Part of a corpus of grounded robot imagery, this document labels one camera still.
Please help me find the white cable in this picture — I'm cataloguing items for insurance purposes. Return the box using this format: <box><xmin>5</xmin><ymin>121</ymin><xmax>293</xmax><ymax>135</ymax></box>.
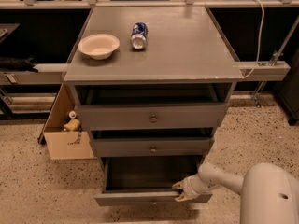
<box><xmin>243</xmin><ymin>0</ymin><xmax>266</xmax><ymax>79</ymax></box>

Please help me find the open cardboard box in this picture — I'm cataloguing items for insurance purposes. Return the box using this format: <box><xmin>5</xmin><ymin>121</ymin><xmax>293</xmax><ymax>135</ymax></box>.
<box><xmin>41</xmin><ymin>85</ymin><xmax>94</xmax><ymax>160</ymax></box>

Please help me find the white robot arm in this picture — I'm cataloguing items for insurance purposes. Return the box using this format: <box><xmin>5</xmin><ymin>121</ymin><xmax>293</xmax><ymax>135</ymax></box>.
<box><xmin>172</xmin><ymin>163</ymin><xmax>299</xmax><ymax>224</ymax></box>

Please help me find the black cloth on shelf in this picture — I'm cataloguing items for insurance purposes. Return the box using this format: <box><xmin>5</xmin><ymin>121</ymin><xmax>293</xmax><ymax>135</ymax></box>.
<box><xmin>0</xmin><ymin>57</ymin><xmax>38</xmax><ymax>73</ymax></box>

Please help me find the white bottle in box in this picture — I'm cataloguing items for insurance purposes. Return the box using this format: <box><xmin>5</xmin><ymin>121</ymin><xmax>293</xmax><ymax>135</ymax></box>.
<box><xmin>68</xmin><ymin>110</ymin><xmax>77</xmax><ymax>119</ymax></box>

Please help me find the grey drawer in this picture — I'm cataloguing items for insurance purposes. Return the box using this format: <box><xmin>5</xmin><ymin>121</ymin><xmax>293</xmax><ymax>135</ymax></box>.
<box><xmin>95</xmin><ymin>155</ymin><xmax>203</xmax><ymax>206</ymax></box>
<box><xmin>90</xmin><ymin>137</ymin><xmax>214</xmax><ymax>157</ymax></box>
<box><xmin>75</xmin><ymin>104</ymin><xmax>228</xmax><ymax>130</ymax></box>

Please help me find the grey metal rail frame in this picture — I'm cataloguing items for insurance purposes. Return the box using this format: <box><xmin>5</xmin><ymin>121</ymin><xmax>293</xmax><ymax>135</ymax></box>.
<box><xmin>0</xmin><ymin>0</ymin><xmax>299</xmax><ymax>110</ymax></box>

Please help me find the blue soda can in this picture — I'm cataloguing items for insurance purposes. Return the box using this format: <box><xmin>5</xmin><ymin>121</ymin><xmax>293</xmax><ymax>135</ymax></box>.
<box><xmin>130</xmin><ymin>22</ymin><xmax>148</xmax><ymax>50</ymax></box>

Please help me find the dark cabinet at right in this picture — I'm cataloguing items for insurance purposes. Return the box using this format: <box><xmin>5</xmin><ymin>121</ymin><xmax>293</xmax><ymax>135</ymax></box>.
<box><xmin>276</xmin><ymin>49</ymin><xmax>299</xmax><ymax>126</ymax></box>

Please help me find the grey drawer cabinet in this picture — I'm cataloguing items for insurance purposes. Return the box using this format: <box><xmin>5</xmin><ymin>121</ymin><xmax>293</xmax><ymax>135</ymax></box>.
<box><xmin>64</xmin><ymin>7</ymin><xmax>241</xmax><ymax>164</ymax></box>

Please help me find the grey middle drawer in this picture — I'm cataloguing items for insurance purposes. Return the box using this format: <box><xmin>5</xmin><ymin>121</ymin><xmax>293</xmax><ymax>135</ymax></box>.
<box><xmin>90</xmin><ymin>137</ymin><xmax>214</xmax><ymax>157</ymax></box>

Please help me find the grey bottom drawer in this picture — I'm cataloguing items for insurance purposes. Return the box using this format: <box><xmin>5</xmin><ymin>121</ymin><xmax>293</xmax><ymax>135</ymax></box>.
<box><xmin>95</xmin><ymin>155</ymin><xmax>203</xmax><ymax>206</ymax></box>

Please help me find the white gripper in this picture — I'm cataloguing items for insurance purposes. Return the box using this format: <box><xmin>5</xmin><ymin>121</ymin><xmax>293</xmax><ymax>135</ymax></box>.
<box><xmin>172</xmin><ymin>175</ymin><xmax>217</xmax><ymax>202</ymax></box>

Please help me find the yellow item in box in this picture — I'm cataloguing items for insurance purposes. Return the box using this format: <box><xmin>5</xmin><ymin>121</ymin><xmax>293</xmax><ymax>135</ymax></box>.
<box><xmin>64</xmin><ymin>119</ymin><xmax>80</xmax><ymax>131</ymax></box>

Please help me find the grey top drawer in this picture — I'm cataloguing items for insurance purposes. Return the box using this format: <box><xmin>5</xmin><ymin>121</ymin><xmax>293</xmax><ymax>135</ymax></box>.
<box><xmin>75</xmin><ymin>104</ymin><xmax>228</xmax><ymax>130</ymax></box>

